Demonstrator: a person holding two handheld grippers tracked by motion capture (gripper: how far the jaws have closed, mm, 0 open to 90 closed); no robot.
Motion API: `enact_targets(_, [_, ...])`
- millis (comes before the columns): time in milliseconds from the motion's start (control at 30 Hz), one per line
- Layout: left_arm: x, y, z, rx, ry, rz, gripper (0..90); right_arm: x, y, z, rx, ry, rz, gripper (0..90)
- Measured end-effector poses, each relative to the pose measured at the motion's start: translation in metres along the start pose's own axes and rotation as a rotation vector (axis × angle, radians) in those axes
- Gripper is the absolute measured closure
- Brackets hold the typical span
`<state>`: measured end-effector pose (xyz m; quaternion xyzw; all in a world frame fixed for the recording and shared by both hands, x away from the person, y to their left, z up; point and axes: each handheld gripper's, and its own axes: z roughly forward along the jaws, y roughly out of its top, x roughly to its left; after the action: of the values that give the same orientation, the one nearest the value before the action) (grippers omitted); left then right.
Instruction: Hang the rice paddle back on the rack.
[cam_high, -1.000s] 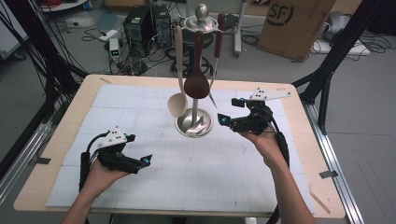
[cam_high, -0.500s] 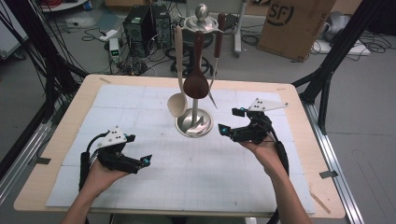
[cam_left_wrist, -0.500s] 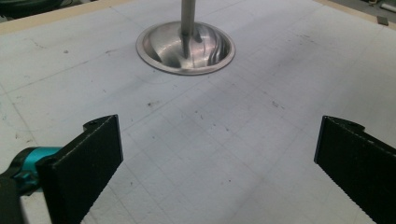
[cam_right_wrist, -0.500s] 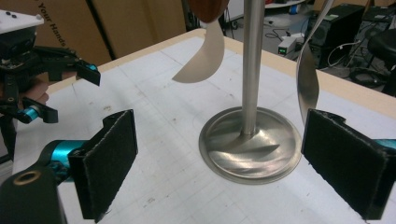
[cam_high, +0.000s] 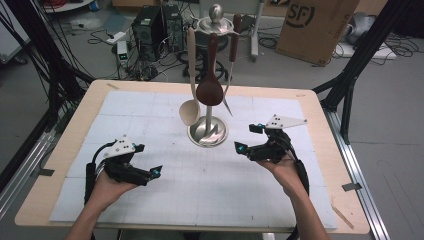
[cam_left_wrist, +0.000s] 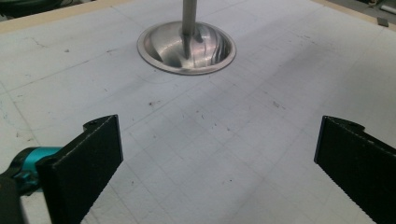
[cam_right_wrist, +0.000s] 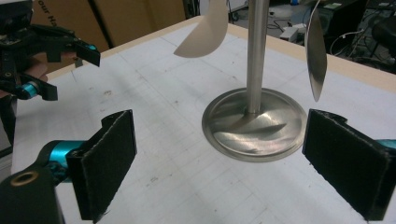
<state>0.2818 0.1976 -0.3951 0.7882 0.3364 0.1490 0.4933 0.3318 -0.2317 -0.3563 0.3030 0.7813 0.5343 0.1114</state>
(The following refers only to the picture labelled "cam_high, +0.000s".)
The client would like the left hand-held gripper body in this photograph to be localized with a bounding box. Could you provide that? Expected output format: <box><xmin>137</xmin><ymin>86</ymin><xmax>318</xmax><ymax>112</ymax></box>
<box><xmin>103</xmin><ymin>134</ymin><xmax>150</xmax><ymax>187</ymax></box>

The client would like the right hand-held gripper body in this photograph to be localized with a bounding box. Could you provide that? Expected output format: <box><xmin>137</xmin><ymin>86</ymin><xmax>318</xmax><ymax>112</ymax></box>
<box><xmin>248</xmin><ymin>114</ymin><xmax>308</xmax><ymax>164</ymax></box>

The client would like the metal utensil stand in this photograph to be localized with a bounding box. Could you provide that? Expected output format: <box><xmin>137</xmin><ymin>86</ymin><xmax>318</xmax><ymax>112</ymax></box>
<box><xmin>187</xmin><ymin>3</ymin><xmax>240</xmax><ymax>149</ymax></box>

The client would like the dark wooden spoon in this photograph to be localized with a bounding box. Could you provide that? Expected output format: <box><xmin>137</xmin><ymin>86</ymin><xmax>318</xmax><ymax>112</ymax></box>
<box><xmin>195</xmin><ymin>32</ymin><xmax>224</xmax><ymax>107</ymax></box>

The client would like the beige ladle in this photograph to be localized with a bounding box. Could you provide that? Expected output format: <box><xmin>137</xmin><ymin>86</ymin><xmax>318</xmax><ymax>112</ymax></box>
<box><xmin>178</xmin><ymin>27</ymin><xmax>202</xmax><ymax>127</ymax></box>

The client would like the metal spatula with brown handle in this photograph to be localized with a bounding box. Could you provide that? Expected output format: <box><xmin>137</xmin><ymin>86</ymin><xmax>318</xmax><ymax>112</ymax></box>
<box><xmin>222</xmin><ymin>13</ymin><xmax>242</xmax><ymax>118</ymax></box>

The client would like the person's left hand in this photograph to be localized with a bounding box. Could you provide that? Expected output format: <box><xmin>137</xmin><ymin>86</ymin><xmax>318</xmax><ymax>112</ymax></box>
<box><xmin>87</xmin><ymin>171</ymin><xmax>139</xmax><ymax>214</ymax></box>

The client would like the person's right hand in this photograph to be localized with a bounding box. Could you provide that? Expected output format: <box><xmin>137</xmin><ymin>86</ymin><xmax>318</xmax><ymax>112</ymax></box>
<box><xmin>256</xmin><ymin>156</ymin><xmax>306</xmax><ymax>201</ymax></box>

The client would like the white grid mat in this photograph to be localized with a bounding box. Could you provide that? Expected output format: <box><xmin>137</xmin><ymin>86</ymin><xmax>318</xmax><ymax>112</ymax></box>
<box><xmin>49</xmin><ymin>89</ymin><xmax>338</xmax><ymax>230</ymax></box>

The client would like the grey tape piece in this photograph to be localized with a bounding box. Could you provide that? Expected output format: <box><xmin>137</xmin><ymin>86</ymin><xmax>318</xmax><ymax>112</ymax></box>
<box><xmin>31</xmin><ymin>168</ymin><xmax>55</xmax><ymax>178</ymax></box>
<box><xmin>341</xmin><ymin>182</ymin><xmax>363</xmax><ymax>193</ymax></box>

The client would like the small device with green display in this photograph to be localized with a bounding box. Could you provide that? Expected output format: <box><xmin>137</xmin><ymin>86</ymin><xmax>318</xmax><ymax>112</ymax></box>
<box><xmin>116</xmin><ymin>40</ymin><xmax>129</xmax><ymax>68</ymax></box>

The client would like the thin wooden stick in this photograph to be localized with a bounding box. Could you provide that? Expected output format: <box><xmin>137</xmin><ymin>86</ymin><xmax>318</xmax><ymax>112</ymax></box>
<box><xmin>331</xmin><ymin>204</ymin><xmax>355</xmax><ymax>230</ymax></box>

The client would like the black rolling stool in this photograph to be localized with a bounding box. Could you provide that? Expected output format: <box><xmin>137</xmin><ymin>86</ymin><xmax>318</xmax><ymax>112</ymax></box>
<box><xmin>182</xmin><ymin>28</ymin><xmax>233</xmax><ymax>84</ymax></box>

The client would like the cardboard box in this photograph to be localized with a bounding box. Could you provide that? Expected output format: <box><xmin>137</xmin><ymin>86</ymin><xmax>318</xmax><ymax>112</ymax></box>
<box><xmin>275</xmin><ymin>0</ymin><xmax>361</xmax><ymax>67</ymax></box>

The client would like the white power strip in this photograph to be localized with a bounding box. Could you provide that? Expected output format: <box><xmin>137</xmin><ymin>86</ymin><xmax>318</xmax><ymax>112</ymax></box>
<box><xmin>105</xmin><ymin>31</ymin><xmax>128</xmax><ymax>45</ymax></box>

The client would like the large black computer tower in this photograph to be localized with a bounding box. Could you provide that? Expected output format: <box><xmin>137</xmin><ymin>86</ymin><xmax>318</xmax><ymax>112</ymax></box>
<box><xmin>131</xmin><ymin>5</ymin><xmax>168</xmax><ymax>63</ymax></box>

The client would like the slim black computer tower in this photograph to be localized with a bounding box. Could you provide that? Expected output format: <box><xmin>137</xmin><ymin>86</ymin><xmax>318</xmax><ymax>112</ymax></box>
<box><xmin>162</xmin><ymin>3</ymin><xmax>185</xmax><ymax>54</ymax></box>

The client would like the grey white machine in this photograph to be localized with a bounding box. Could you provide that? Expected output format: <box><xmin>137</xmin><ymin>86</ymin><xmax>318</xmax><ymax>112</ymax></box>
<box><xmin>344</xmin><ymin>12</ymin><xmax>376</xmax><ymax>46</ymax></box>

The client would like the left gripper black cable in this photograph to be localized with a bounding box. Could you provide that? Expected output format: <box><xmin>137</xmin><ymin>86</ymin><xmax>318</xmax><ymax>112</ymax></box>
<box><xmin>83</xmin><ymin>140</ymin><xmax>116</xmax><ymax>240</ymax></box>

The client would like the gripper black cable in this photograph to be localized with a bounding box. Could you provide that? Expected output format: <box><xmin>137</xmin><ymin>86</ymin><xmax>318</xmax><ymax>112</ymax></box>
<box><xmin>285</xmin><ymin>141</ymin><xmax>310</xmax><ymax>240</ymax></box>
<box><xmin>83</xmin><ymin>140</ymin><xmax>116</xmax><ymax>240</ymax></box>

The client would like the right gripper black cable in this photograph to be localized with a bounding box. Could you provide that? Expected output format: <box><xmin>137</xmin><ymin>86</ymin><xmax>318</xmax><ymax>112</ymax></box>
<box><xmin>285</xmin><ymin>141</ymin><xmax>310</xmax><ymax>240</ymax></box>

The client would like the aluminium rail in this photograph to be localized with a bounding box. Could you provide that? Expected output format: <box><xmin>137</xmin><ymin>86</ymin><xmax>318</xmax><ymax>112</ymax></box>
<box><xmin>324</xmin><ymin>108</ymin><xmax>391</xmax><ymax>240</ymax></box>
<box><xmin>0</xmin><ymin>129</ymin><xmax>58</xmax><ymax>218</ymax></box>

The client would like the white stand post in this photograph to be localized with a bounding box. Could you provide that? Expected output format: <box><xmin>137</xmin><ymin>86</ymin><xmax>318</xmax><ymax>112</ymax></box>
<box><xmin>249</xmin><ymin>0</ymin><xmax>268</xmax><ymax>63</ymax></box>

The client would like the black metal frame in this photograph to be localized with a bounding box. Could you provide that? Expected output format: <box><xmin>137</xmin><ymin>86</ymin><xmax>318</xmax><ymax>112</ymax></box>
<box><xmin>313</xmin><ymin>0</ymin><xmax>413</xmax><ymax>146</ymax></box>

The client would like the black frame with cables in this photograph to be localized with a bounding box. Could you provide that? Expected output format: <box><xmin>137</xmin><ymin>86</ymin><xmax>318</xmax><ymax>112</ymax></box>
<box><xmin>0</xmin><ymin>0</ymin><xmax>96</xmax><ymax>134</ymax></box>

